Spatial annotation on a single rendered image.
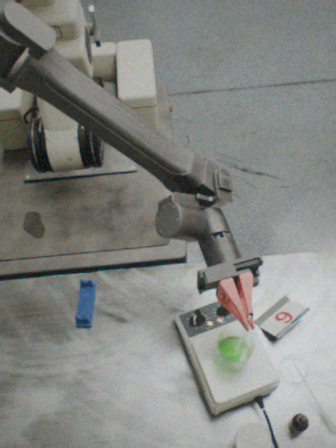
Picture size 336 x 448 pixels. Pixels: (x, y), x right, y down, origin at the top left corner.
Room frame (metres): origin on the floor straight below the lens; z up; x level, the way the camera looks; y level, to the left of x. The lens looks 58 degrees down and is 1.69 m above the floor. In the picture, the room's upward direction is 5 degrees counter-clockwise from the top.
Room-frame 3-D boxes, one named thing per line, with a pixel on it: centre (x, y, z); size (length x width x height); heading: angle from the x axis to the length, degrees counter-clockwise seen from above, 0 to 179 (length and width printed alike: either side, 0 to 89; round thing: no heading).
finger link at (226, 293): (0.27, -0.11, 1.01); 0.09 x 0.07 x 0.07; 12
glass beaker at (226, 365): (0.24, -0.10, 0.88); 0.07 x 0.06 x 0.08; 112
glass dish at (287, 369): (0.23, -0.22, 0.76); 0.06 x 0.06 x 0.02
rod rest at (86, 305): (0.39, 0.19, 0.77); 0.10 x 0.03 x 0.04; 175
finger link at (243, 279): (0.27, -0.09, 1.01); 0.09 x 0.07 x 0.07; 12
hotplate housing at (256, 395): (0.26, -0.09, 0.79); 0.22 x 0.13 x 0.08; 16
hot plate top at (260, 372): (0.23, -0.10, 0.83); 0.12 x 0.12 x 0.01; 16
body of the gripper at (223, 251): (0.34, -0.08, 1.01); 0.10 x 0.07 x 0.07; 102
